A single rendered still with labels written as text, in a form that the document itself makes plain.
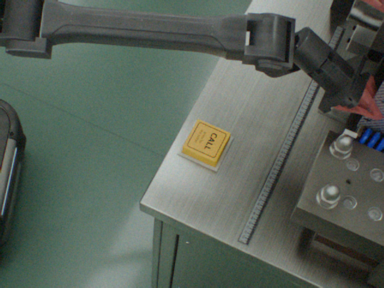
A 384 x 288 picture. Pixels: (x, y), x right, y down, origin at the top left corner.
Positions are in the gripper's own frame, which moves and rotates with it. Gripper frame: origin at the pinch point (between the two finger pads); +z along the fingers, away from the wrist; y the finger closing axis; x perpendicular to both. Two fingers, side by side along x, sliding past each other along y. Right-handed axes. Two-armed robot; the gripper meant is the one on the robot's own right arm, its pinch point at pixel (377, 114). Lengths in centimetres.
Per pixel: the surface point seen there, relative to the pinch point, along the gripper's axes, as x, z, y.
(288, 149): -20.3, -1.3, 3.5
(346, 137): -1.3, -3.1, 7.0
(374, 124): -2.2, 1.7, 0.3
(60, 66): -142, -33, -42
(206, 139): -25.5, -15.1, 10.0
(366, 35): 2.2, -9.5, -9.2
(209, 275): -42.0, 6.3, 25.7
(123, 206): -119, 7, -4
